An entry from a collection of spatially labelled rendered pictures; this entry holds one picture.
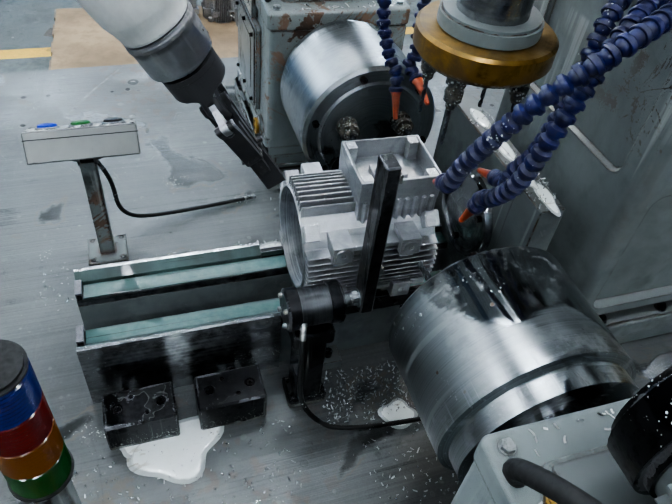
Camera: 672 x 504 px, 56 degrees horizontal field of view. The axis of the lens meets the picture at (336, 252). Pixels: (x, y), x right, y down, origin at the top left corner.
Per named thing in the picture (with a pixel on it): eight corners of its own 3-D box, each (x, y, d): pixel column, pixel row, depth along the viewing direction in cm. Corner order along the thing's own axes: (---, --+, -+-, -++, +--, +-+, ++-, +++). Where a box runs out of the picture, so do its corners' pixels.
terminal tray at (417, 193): (408, 171, 99) (417, 133, 94) (434, 215, 92) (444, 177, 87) (335, 178, 96) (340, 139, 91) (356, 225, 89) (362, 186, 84)
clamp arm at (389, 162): (369, 295, 91) (398, 151, 73) (376, 311, 89) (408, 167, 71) (346, 299, 90) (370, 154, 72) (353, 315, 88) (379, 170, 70)
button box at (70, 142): (140, 148, 108) (135, 117, 107) (141, 154, 102) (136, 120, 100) (32, 159, 104) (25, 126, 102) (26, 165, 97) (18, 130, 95)
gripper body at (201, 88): (215, 61, 73) (255, 117, 80) (204, 27, 79) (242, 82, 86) (161, 94, 74) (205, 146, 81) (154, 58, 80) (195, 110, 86)
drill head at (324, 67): (367, 91, 146) (383, -18, 128) (429, 191, 122) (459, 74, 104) (261, 99, 139) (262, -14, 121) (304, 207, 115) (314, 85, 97)
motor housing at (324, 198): (385, 224, 113) (403, 136, 100) (424, 304, 100) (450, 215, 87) (276, 238, 108) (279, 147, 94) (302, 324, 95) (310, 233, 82)
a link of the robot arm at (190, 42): (183, -16, 74) (210, 24, 79) (119, 24, 76) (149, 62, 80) (194, 19, 69) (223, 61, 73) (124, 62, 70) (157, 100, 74)
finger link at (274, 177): (261, 145, 89) (262, 148, 88) (284, 176, 94) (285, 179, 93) (243, 156, 89) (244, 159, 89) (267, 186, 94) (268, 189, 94)
